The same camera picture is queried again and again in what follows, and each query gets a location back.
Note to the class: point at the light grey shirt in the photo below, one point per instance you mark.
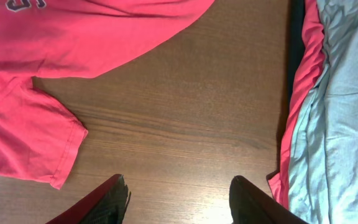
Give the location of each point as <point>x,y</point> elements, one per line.
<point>323,169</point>

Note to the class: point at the dark navy garment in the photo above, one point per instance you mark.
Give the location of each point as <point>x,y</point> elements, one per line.
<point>295,45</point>

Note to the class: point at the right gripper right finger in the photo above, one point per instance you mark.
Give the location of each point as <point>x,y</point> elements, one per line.
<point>250,205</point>

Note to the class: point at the red garment in pile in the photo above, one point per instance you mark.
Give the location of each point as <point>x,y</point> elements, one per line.
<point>306,76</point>

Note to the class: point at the orange red printed t-shirt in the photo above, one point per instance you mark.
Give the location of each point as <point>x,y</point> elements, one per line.
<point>39,137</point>

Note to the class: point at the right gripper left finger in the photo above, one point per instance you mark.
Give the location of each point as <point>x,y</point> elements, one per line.
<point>106,204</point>

